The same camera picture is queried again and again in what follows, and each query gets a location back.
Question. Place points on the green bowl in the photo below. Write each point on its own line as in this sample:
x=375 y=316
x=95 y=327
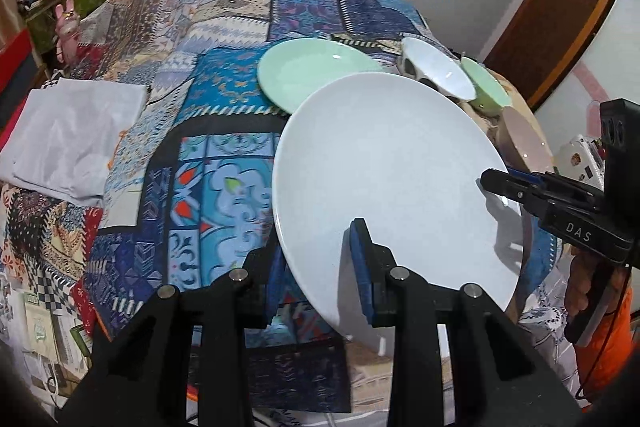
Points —
x=487 y=89

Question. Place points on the pink bunny toy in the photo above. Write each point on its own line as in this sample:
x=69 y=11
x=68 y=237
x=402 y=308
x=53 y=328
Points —
x=67 y=29

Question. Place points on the white device with stickers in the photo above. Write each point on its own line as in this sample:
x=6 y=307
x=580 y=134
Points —
x=580 y=157

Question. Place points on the white cloth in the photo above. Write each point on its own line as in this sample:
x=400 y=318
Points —
x=75 y=132

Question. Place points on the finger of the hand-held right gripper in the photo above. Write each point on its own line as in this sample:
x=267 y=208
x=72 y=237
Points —
x=505 y=187
x=575 y=186

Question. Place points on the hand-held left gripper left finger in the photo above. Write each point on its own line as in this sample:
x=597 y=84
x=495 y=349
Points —
x=275 y=292

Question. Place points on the wooden door frame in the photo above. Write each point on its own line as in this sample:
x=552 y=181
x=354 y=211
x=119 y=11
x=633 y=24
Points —
x=550 y=17

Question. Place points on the patchwork printed blanket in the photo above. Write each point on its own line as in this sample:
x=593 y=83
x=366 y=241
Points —
x=225 y=72

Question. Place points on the dark box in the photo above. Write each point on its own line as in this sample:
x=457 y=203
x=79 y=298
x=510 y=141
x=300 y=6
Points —
x=22 y=92

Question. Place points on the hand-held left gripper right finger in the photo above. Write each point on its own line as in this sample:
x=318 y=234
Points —
x=360 y=272

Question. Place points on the person's right hand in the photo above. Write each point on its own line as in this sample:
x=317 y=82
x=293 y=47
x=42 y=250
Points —
x=580 y=287

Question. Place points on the red box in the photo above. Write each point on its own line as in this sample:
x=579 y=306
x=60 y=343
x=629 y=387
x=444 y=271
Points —
x=15 y=52

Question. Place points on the green plate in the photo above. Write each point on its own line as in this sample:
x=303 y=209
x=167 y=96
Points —
x=300 y=72

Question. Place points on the person's right forearm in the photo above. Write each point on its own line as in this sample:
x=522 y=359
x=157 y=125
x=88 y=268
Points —
x=620 y=332

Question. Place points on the large white plate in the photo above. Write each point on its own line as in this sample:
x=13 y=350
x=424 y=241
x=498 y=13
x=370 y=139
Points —
x=390 y=167

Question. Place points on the white bowl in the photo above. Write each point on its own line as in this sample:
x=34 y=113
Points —
x=439 y=66

